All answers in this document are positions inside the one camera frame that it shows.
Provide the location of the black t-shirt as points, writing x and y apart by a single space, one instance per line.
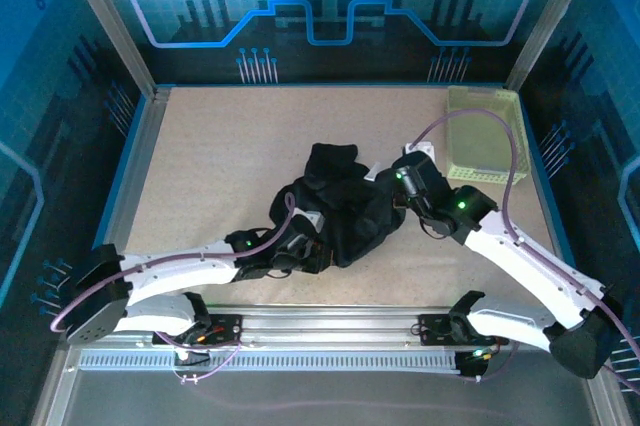
350 216

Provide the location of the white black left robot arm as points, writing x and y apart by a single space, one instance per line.
175 271

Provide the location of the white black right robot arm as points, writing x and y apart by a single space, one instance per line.
525 256

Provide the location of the pale yellow plastic basket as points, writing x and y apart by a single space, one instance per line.
485 136

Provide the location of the aluminium mounting rail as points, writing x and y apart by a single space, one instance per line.
325 318

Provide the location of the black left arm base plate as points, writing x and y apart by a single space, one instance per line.
225 328

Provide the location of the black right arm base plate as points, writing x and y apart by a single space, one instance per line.
435 328

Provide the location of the aluminium table side rail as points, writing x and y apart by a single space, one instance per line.
135 171

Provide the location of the aluminium frame post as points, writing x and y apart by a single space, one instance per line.
550 21
110 21

